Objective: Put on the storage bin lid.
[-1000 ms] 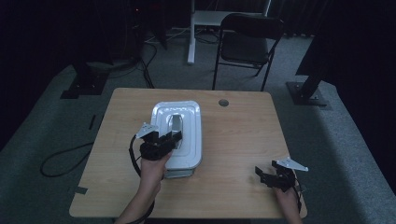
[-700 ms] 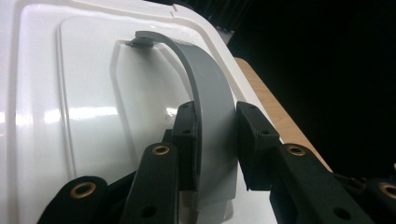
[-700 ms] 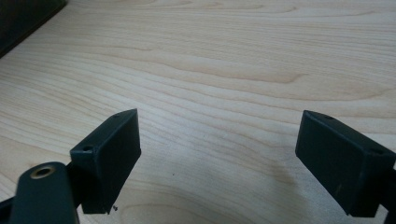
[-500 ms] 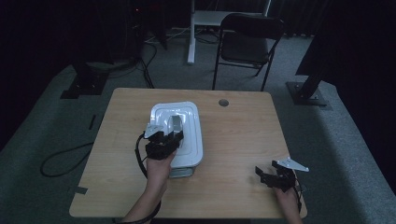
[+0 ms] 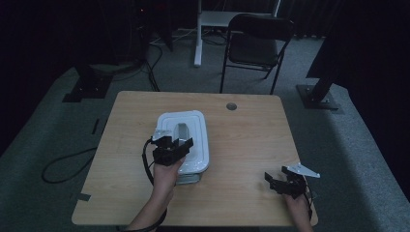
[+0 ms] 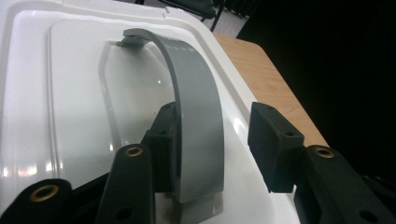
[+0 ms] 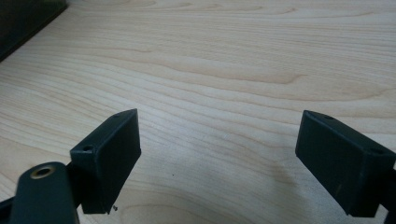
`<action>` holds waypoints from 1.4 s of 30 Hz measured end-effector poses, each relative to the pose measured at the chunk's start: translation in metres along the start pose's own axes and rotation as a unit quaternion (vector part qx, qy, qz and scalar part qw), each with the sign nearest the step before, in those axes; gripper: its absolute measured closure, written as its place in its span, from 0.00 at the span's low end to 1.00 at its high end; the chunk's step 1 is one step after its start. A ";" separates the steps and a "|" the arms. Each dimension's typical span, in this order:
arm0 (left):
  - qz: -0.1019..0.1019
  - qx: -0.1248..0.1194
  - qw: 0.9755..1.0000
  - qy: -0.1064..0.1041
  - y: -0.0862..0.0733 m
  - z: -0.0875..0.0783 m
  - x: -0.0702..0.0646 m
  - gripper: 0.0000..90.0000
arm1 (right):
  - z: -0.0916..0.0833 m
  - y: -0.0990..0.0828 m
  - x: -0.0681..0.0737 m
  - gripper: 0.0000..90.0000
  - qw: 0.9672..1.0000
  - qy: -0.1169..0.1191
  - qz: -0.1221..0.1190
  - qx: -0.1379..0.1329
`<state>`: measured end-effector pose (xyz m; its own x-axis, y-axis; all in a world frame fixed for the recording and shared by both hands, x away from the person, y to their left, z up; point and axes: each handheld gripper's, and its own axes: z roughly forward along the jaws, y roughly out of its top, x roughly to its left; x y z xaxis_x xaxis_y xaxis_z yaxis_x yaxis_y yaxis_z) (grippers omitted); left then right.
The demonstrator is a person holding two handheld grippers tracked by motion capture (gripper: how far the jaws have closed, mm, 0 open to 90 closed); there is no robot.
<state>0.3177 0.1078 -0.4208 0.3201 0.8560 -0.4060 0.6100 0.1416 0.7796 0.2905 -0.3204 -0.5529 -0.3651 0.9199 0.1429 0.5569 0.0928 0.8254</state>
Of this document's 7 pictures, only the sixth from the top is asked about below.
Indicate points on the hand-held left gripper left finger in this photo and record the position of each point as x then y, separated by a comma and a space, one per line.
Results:
163, 146

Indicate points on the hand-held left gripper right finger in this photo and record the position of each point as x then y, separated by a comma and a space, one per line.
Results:
274, 146

